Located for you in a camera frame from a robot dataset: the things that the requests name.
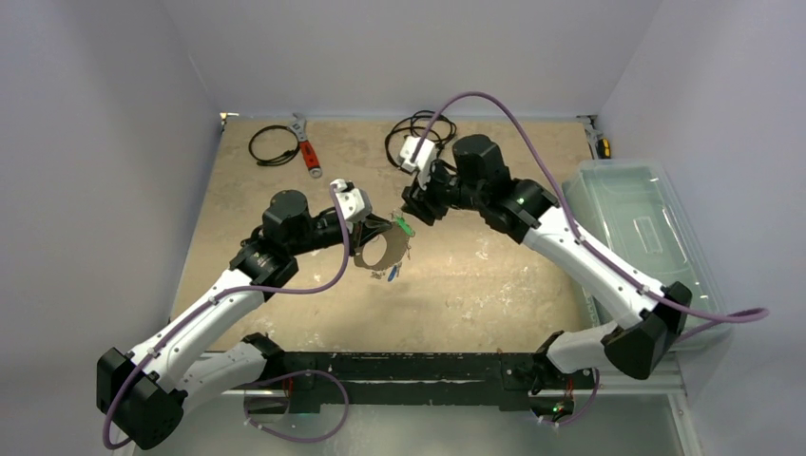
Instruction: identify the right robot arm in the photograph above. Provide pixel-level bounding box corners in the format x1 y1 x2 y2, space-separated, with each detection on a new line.
396 134 692 387

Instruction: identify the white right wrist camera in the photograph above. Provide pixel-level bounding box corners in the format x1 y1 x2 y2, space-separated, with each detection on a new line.
396 136 435 174

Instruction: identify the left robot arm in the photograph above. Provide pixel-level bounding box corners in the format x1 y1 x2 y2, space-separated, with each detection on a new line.
96 180 395 450

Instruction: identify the black coiled cable right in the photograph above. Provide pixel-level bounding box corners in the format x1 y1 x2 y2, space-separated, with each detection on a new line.
384 109 458 172

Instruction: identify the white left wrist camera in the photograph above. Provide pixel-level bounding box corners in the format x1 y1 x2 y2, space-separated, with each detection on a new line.
330 179 373 223

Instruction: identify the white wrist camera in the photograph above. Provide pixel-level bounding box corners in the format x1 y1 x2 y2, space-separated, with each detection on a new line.
330 179 373 223
396 136 435 174

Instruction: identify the black coiled cable left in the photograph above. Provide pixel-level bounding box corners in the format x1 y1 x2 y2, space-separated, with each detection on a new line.
247 124 301 169

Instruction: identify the green key tag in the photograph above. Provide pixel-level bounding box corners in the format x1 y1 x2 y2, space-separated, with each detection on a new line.
394 216 415 238

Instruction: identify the clear plastic storage bin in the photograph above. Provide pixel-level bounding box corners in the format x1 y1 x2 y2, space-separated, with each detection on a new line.
562 159 727 314

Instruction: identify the red handled adjustable wrench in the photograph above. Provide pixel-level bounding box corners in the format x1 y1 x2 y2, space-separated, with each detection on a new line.
289 113 322 179

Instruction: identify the black coiled cable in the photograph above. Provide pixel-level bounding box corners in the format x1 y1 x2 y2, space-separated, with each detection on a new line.
247 124 301 169
384 109 458 172

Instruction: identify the yellow black clamp tool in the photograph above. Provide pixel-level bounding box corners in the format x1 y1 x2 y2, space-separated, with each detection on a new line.
576 115 612 160

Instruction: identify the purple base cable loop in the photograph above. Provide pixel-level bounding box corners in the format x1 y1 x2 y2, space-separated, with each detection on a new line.
241 369 351 445

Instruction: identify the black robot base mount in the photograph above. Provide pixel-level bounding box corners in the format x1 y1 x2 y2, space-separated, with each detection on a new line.
242 333 594 413

